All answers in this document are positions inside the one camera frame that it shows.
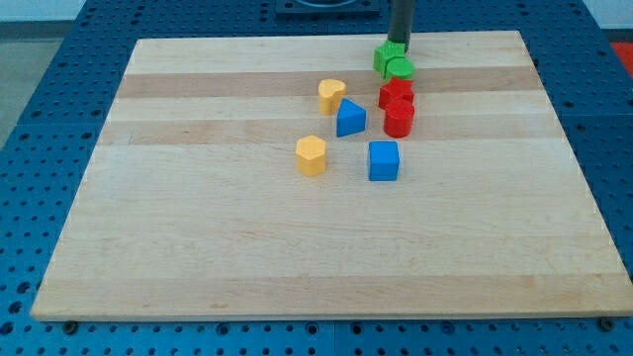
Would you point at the blue cube block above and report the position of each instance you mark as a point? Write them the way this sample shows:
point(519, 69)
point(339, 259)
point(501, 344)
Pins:
point(383, 160)

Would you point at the green star block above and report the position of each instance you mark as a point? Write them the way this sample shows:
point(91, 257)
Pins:
point(386, 52)

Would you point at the red star block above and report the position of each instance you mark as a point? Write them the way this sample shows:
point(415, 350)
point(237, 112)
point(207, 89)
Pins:
point(395, 89)

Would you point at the red cylinder block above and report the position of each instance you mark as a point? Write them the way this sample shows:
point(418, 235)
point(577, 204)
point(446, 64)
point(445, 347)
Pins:
point(399, 116)

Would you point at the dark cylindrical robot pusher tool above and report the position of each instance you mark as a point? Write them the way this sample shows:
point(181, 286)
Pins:
point(401, 19)

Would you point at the yellow hexagon block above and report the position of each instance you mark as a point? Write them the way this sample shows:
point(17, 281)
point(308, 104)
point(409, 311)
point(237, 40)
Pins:
point(310, 155)

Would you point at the green circle block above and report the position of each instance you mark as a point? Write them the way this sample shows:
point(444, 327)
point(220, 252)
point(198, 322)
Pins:
point(400, 68)

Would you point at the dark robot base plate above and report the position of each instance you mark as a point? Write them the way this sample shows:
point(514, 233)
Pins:
point(287, 8)

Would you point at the blue triangle block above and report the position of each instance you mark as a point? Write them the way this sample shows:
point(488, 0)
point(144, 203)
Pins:
point(350, 118)

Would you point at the yellow heart block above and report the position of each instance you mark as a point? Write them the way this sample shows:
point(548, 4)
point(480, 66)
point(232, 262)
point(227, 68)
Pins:
point(330, 93)

